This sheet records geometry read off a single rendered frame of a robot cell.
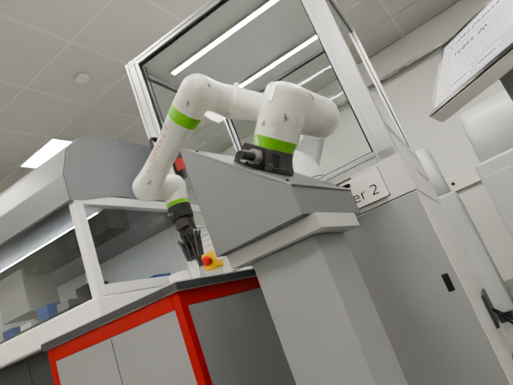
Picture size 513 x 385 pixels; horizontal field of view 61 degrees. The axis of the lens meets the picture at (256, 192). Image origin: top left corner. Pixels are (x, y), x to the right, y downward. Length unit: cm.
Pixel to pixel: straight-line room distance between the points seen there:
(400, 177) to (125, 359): 110
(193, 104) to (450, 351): 119
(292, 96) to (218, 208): 36
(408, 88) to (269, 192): 413
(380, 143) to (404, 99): 340
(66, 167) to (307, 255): 144
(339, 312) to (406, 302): 60
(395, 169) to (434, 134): 329
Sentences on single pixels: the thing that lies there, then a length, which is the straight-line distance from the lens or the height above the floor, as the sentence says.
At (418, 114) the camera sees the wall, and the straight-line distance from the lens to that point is 500.
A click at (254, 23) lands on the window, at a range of 206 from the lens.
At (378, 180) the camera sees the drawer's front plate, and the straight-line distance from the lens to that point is 164.
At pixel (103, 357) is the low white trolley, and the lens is 154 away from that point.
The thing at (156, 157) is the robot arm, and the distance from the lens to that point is 163.
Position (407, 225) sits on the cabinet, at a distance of 163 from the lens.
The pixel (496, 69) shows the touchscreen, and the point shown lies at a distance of 133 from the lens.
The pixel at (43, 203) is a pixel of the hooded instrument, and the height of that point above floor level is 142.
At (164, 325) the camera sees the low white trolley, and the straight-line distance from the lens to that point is 135.
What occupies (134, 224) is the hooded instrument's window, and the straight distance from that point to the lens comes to 241.
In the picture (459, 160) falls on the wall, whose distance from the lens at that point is 485.
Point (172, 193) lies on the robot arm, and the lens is 175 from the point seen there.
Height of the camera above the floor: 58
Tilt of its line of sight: 15 degrees up
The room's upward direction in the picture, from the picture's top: 21 degrees counter-clockwise
